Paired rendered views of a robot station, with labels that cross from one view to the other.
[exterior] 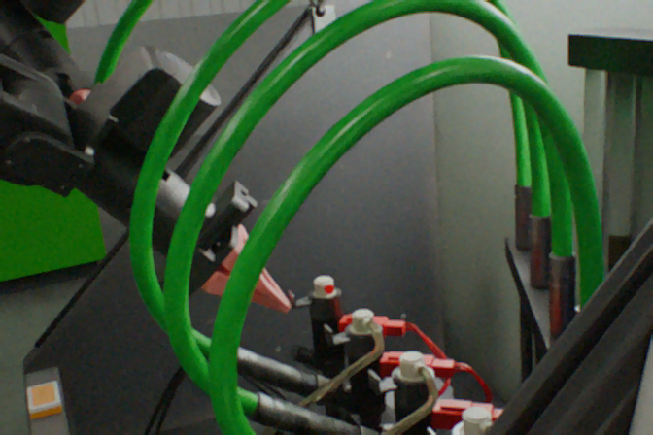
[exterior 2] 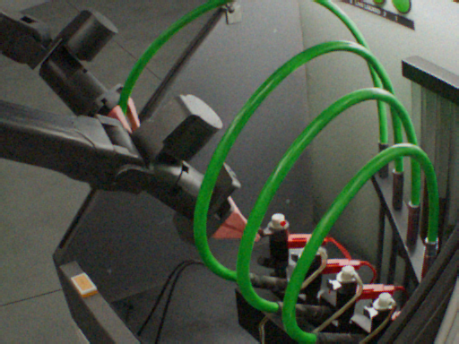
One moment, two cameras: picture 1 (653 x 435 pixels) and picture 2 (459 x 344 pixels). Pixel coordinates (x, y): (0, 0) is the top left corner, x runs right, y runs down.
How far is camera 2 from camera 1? 0.42 m
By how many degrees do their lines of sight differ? 14
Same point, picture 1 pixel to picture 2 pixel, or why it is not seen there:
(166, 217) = (191, 196)
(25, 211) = not seen: outside the picture
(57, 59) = (93, 86)
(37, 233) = not seen: outside the picture
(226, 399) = (291, 318)
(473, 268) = (337, 168)
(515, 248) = (378, 177)
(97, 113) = (151, 141)
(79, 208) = not seen: outside the picture
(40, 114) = (131, 154)
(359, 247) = (258, 158)
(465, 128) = (331, 79)
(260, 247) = (312, 253)
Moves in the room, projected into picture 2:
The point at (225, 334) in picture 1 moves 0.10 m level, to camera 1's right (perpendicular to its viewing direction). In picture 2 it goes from (294, 293) to (383, 270)
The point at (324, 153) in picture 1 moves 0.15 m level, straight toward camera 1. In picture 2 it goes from (341, 206) to (388, 292)
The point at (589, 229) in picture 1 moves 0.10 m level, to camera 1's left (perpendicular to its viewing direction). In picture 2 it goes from (434, 208) to (363, 227)
